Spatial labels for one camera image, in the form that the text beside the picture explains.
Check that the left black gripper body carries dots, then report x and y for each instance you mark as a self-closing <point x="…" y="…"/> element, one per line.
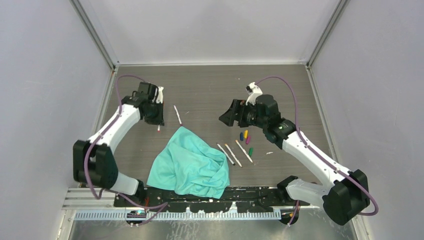
<point x="155" y="116"/>

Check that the yellow pen cap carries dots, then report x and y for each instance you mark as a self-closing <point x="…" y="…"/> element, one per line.
<point x="245" y="134"/>

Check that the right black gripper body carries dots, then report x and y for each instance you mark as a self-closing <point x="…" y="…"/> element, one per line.
<point x="248" y="113"/>

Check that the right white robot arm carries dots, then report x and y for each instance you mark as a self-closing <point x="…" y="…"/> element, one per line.
<point x="342" y="193"/>

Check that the orange-tipped white pen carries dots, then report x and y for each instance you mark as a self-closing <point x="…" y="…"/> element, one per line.
<point x="233" y="155"/>

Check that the slotted aluminium rail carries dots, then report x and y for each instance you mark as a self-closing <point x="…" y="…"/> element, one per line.
<point x="139" y="215"/>

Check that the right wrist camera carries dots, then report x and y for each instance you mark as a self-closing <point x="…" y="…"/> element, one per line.
<point x="253" y="93"/>

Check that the magenta-tipped white pen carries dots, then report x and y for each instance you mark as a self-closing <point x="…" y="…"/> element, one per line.
<point x="178" y="115"/>

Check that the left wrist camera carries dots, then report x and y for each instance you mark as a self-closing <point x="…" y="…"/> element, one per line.
<point x="160" y="95"/>

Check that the teal cloth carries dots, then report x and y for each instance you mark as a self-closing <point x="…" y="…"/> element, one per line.
<point x="189" y="166"/>

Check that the yellow-tipped white pen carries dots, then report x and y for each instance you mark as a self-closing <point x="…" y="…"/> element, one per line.
<point x="244" y="151"/>

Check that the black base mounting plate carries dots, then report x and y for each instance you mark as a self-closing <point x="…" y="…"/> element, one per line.
<point x="247" y="199"/>

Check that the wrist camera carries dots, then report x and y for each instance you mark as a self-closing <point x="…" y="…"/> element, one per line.
<point x="160" y="95"/>
<point x="253" y="93"/>

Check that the black-tipped white pen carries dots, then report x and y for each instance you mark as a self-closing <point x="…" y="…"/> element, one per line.
<point x="226" y="154"/>

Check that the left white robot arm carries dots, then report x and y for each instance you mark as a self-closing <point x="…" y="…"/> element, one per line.
<point x="93" y="159"/>

